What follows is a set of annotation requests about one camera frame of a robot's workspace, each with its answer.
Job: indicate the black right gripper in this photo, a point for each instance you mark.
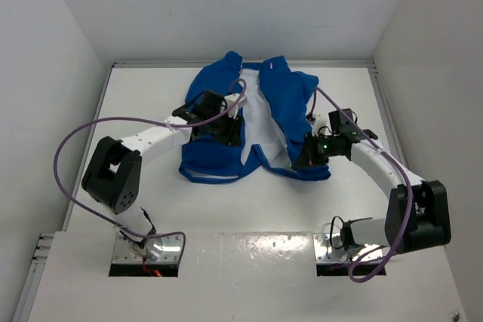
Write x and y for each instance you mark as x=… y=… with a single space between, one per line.
x=308 y=155

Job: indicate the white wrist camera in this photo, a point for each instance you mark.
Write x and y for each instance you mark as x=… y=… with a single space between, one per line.
x=319 y=123
x=234 y=102

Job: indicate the blue zip-up vest jacket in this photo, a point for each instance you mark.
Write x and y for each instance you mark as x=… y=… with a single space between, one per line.
x=274 y=123

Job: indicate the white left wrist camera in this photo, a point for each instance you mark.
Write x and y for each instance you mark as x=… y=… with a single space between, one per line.
x=234 y=102

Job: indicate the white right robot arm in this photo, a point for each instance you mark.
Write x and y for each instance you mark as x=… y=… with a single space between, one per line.
x=417 y=215

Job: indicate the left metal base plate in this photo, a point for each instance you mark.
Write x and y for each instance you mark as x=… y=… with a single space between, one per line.
x=160 y=251

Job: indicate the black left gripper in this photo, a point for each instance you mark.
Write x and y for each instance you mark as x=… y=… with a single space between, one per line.
x=232 y=136

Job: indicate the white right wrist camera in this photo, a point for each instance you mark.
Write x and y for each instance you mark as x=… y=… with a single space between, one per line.
x=319 y=123

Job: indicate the metal base plate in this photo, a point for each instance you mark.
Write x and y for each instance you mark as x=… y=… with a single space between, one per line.
x=329 y=251
x=160 y=251

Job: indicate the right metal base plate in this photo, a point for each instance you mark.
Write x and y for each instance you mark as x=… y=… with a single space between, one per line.
x=329 y=251

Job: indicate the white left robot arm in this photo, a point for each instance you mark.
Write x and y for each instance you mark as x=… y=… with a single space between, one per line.
x=113 y=174

